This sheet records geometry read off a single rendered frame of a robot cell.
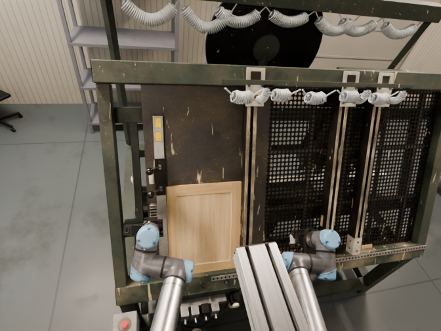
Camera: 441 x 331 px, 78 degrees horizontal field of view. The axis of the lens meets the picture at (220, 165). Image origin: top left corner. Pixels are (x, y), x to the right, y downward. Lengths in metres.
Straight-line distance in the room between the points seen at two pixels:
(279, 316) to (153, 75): 1.12
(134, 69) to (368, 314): 2.83
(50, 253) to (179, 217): 1.71
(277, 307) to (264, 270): 0.07
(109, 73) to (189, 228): 0.92
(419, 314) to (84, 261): 3.18
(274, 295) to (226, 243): 1.18
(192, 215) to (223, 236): 0.24
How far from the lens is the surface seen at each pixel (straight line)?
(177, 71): 1.37
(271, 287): 0.57
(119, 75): 1.37
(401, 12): 2.33
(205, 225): 1.63
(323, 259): 1.20
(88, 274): 2.85
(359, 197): 1.99
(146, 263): 1.03
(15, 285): 3.02
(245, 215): 1.61
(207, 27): 1.75
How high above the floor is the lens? 2.53
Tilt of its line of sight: 45 degrees down
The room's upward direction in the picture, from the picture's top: 11 degrees clockwise
